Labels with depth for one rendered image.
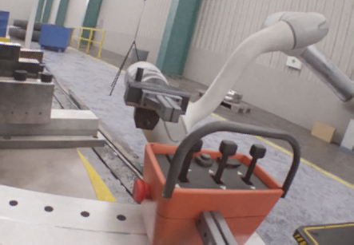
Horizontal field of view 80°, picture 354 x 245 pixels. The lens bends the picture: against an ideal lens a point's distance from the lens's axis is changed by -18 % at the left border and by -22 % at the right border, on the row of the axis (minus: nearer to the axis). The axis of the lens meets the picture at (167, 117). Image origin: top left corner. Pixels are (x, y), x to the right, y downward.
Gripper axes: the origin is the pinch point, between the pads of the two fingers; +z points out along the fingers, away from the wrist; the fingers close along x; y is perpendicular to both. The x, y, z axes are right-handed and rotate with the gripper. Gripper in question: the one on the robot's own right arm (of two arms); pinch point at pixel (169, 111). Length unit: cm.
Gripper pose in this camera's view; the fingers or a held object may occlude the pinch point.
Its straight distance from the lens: 45.3
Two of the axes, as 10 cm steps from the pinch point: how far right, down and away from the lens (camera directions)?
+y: 2.4, -9.4, -2.6
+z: 2.4, 3.2, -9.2
